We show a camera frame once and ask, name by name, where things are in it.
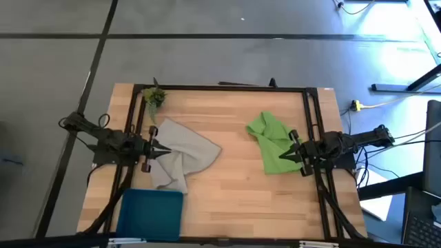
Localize green microfiber towel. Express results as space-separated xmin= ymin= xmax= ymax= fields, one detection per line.
xmin=245 ymin=110 xmax=304 ymax=175

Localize potted artificial green plant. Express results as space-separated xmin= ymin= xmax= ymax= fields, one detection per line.
xmin=142 ymin=77 xmax=168 ymax=124

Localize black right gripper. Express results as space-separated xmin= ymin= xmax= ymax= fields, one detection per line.
xmin=278 ymin=129 xmax=316 ymax=178

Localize black metal table frame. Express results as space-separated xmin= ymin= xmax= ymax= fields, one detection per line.
xmin=77 ymin=81 xmax=368 ymax=242

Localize yellow cable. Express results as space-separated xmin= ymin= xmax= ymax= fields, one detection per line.
xmin=360 ymin=82 xmax=441 ymax=110

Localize black laptop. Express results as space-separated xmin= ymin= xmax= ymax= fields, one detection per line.
xmin=401 ymin=185 xmax=441 ymax=248

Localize black monitor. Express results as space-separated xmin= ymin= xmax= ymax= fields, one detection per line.
xmin=422 ymin=99 xmax=441 ymax=199

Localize grey microfiber towel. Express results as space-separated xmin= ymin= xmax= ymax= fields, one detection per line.
xmin=148 ymin=118 xmax=223 ymax=194

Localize white paper sheet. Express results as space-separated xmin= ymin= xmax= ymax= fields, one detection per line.
xmin=356 ymin=167 xmax=393 ymax=222

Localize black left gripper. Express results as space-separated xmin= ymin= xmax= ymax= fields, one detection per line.
xmin=136 ymin=125 xmax=172 ymax=174

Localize black desk leg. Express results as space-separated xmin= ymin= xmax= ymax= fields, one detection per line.
xmin=370 ymin=63 xmax=441 ymax=94

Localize black desk bar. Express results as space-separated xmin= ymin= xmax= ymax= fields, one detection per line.
xmin=358 ymin=171 xmax=424 ymax=201

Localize silver bracket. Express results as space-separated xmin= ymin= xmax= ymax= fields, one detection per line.
xmin=298 ymin=240 xmax=340 ymax=248
xmin=107 ymin=237 xmax=147 ymax=248

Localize teal plastic bin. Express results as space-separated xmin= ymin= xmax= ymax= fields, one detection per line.
xmin=115 ymin=187 xmax=185 ymax=242

